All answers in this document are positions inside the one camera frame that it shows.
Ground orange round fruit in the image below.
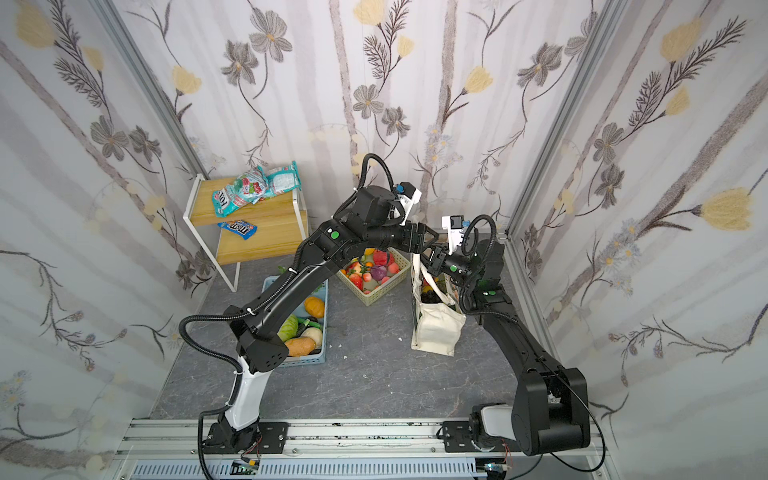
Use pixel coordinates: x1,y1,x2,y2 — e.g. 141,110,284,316
303,296,325,319

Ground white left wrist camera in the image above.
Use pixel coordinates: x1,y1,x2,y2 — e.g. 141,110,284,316
396,182,422,225

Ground light blue vegetable basket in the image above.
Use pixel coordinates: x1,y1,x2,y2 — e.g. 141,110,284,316
261,274,330,368

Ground black grape bunch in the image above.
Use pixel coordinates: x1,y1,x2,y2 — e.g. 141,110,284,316
420,289,442,304

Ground blue candy packet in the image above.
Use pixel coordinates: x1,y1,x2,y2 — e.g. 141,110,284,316
218,220,258,240

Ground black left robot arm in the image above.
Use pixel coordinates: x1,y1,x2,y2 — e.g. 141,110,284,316
179,153,439,478

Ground green plastic fruit basket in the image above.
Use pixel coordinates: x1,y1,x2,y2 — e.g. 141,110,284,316
336,248,411,306

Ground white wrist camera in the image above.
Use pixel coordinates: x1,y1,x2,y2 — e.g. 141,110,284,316
396,182,422,225
442,215,469,254

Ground green cabbage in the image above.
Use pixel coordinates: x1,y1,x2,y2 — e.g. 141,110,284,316
277,315,299,342

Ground cream canvas grocery bag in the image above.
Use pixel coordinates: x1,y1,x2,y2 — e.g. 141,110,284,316
411,254,466,357

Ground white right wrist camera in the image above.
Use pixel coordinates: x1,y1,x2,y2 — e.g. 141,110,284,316
442,215,469,254

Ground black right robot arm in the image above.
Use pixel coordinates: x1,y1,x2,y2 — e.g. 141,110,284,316
424,214,596,457

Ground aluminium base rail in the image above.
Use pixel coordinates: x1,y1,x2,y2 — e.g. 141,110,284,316
104,419,619,479

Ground beige potato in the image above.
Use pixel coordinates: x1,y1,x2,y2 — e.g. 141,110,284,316
285,337,317,358

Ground red pink snack bag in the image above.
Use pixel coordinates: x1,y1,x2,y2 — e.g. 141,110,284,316
212,167,269,218

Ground white wooden two-tier shelf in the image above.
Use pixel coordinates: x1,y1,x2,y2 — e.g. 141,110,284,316
183,174,309,292

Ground teal snack bag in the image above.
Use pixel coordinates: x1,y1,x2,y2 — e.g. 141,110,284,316
264,161,302,197

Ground purple round cabbage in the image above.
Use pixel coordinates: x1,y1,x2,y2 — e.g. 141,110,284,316
371,265,389,282

